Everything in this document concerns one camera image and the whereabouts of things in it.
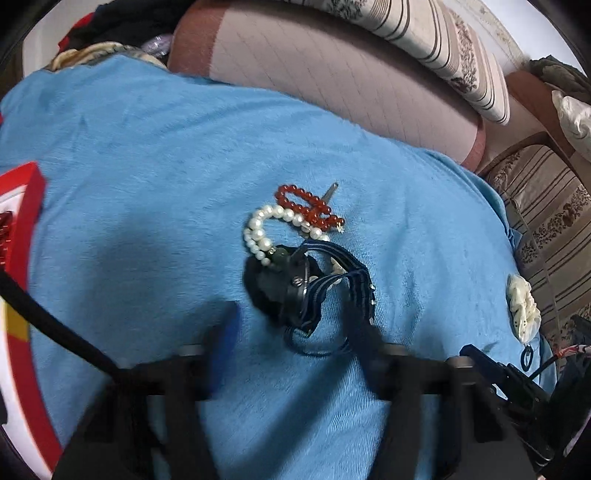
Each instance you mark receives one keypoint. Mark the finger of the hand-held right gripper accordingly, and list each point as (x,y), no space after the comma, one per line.
(503,381)

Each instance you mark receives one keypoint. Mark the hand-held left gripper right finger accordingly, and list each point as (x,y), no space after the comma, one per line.
(358,332)

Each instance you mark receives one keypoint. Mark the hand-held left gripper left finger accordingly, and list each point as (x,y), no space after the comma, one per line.
(227,328)

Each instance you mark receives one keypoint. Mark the red beaded jewelry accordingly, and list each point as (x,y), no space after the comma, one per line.
(4,240)

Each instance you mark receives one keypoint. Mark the silver metal hair clip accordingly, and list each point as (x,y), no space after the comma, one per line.
(330,191)

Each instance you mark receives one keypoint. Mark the blue blanket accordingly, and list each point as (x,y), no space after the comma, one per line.
(152,184)

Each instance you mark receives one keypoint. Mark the striped floral sofa cover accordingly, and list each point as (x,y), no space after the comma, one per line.
(549,217)

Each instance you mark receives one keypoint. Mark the red and white box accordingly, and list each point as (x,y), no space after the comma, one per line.
(21,295)

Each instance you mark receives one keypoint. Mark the white plastic bag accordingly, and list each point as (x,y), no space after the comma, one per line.
(575,120)

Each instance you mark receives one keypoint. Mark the purple plastic wrapper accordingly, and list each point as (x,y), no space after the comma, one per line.
(157,45)

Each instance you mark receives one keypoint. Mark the striped floral pillow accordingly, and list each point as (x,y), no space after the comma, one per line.
(438,41)

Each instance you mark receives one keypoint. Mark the beige floral cloth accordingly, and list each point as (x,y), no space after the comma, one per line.
(92,50)

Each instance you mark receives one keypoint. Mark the dark green cloth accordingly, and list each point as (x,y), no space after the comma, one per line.
(556,71)

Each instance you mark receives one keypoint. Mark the dark clothes pile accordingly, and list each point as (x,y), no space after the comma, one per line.
(124,18)

